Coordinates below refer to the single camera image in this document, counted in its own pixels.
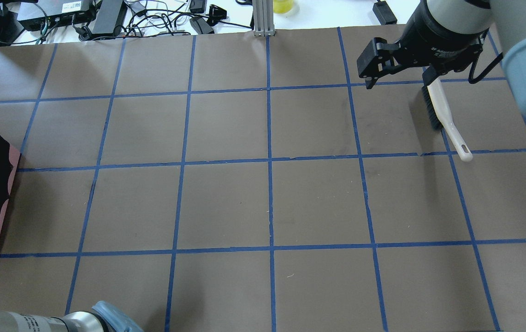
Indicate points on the white hand brush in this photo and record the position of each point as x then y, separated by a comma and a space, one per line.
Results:
440, 116

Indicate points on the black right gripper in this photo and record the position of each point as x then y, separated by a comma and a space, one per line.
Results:
433, 36

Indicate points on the aluminium frame post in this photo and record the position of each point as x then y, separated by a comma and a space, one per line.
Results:
263, 18

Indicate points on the black power adapter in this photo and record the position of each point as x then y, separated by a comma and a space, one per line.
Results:
384, 13

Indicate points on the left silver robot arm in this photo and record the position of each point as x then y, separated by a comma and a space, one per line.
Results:
102, 317

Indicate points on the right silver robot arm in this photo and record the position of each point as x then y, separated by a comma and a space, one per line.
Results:
509, 18

